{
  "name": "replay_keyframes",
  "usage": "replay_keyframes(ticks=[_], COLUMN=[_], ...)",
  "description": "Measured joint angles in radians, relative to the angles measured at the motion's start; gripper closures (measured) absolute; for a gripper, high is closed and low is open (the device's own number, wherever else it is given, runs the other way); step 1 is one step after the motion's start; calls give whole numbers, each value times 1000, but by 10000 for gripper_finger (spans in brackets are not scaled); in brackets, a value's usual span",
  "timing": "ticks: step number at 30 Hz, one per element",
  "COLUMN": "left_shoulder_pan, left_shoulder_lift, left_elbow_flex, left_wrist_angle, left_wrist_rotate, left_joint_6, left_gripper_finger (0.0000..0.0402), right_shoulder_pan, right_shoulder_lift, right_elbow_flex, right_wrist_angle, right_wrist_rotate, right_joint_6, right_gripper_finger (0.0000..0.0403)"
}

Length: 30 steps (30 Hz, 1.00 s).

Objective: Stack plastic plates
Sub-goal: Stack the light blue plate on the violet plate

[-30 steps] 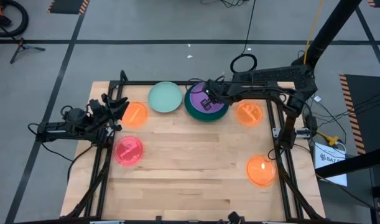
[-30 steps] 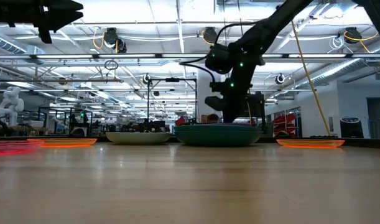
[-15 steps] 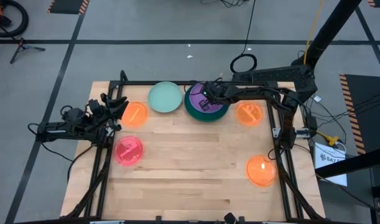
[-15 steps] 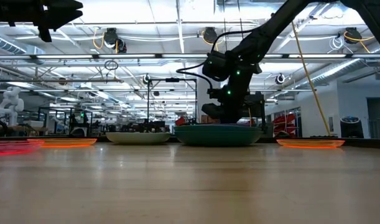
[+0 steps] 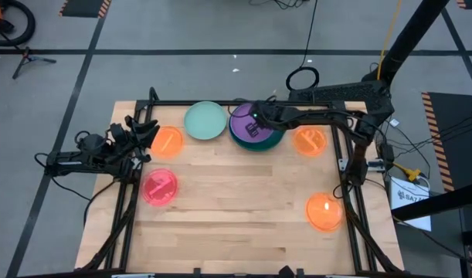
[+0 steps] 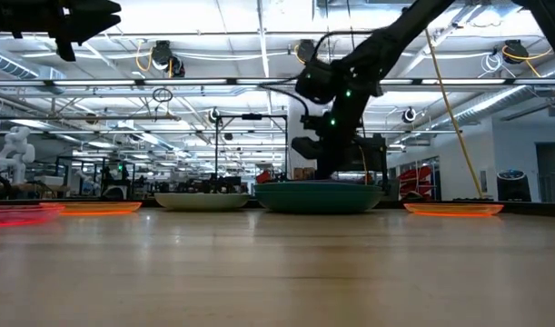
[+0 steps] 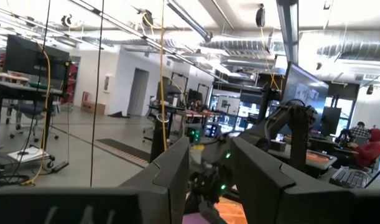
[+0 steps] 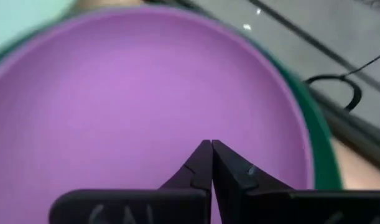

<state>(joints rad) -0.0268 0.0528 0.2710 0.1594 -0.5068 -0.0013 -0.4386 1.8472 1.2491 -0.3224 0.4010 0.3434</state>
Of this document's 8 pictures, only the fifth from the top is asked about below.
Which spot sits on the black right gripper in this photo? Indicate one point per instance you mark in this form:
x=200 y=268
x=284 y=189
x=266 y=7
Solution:
x=278 y=116

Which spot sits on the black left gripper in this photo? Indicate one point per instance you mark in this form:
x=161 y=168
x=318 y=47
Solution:
x=129 y=137

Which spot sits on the purple plastic plate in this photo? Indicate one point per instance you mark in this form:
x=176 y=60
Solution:
x=240 y=123

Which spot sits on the orange translucent plastic plate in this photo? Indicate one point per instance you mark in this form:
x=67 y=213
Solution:
x=167 y=142
x=310 y=141
x=324 y=212

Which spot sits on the mint green plastic plate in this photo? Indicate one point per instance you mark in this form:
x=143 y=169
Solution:
x=205 y=120

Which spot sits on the pink translucent plastic plate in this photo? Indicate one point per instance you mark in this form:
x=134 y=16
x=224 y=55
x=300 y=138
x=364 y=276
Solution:
x=159 y=187

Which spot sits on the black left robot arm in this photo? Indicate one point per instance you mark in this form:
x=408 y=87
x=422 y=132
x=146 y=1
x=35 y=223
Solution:
x=85 y=162

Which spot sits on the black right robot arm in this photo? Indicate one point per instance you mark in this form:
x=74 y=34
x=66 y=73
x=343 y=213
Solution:
x=320 y=115

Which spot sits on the dark teal bowl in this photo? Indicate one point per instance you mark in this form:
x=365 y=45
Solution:
x=266 y=144

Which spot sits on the white power strip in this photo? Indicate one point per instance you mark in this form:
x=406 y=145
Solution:
x=376 y=165

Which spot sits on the black power adapter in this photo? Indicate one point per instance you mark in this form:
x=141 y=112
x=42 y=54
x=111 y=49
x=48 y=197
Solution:
x=387 y=152

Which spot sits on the black hazard-striped floor mat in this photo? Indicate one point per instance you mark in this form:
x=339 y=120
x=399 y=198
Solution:
x=471 y=3
x=85 y=7
x=452 y=116

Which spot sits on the black floor tripod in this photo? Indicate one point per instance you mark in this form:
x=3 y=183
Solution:
x=26 y=58

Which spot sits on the white labelled box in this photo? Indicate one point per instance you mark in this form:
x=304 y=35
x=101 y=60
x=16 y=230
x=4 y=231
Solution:
x=405 y=186

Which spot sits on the yellow power plug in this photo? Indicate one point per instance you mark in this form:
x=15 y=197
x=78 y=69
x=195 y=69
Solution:
x=412 y=174

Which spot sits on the black gantry pole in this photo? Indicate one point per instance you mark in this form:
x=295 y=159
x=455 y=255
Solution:
x=409 y=34

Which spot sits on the black horizontal beam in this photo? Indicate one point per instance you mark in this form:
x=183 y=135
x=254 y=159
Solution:
x=452 y=199

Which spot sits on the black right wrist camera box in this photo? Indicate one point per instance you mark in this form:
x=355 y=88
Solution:
x=257 y=115

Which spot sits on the black aluminium table frame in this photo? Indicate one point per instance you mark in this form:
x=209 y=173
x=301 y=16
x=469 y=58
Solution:
x=170 y=103

